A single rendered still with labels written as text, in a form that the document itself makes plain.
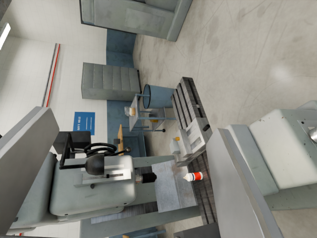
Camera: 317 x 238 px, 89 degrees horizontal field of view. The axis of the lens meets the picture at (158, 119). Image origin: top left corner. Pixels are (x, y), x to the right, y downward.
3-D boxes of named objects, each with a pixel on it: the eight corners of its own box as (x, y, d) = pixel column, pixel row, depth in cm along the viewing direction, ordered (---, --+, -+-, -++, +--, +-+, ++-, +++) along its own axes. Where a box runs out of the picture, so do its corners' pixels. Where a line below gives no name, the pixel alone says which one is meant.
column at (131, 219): (252, 148, 164) (83, 159, 110) (277, 199, 141) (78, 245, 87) (221, 162, 204) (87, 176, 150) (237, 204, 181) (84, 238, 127)
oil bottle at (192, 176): (201, 171, 90) (184, 173, 86) (204, 178, 88) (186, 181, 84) (197, 173, 93) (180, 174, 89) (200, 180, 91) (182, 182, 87)
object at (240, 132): (246, 123, 86) (228, 122, 82) (281, 193, 69) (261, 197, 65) (199, 154, 126) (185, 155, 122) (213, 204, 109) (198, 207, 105)
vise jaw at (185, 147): (185, 128, 93) (179, 128, 91) (193, 153, 85) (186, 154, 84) (181, 133, 98) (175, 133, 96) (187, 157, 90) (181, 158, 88)
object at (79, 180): (130, 168, 67) (73, 174, 60) (131, 178, 65) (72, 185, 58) (129, 171, 70) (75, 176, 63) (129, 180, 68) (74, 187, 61)
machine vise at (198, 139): (206, 117, 86) (188, 117, 82) (217, 143, 78) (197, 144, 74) (180, 145, 113) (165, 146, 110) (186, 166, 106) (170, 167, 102)
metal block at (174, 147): (181, 140, 95) (171, 140, 93) (184, 150, 92) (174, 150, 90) (178, 144, 99) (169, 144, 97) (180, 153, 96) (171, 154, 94)
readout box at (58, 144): (90, 129, 105) (53, 129, 98) (89, 141, 101) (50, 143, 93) (91, 141, 121) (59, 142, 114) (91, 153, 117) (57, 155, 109)
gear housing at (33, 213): (53, 148, 62) (20, 150, 59) (41, 223, 51) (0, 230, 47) (66, 171, 89) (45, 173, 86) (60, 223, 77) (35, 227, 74)
